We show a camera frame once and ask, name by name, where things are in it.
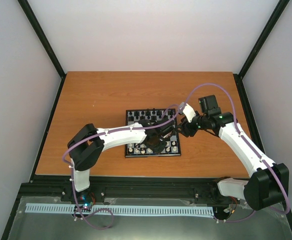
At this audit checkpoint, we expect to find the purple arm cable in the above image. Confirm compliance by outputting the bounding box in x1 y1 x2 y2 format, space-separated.
61 104 179 230
185 83 291 224

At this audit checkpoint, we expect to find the black silver chess board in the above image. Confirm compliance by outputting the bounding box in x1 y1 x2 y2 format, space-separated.
125 108 182 158

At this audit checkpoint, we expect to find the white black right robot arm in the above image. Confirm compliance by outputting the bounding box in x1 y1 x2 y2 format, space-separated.
178 95 289 211

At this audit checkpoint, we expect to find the left black frame post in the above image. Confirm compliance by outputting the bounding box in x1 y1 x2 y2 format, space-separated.
17 0 67 80

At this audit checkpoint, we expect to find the right black frame post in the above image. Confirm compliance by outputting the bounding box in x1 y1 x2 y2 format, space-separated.
237 0 291 76

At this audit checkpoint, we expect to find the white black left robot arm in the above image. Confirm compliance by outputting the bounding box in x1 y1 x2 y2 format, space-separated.
63 117 174 202

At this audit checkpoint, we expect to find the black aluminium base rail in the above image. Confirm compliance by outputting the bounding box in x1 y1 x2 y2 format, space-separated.
17 175 235 207

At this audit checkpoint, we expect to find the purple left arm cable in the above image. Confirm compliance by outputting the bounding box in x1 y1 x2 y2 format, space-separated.
61 104 179 230

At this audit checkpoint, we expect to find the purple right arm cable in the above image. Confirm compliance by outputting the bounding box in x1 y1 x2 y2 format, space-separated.
185 83 291 224

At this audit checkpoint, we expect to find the black frame post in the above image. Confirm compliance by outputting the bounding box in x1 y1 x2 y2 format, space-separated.
17 0 67 80
237 0 291 76

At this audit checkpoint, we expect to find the small electronics board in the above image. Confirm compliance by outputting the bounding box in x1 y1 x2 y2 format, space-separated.
79 192 96 210

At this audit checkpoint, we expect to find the light blue slotted cable duct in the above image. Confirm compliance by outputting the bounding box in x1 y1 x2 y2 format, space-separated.
24 203 214 218

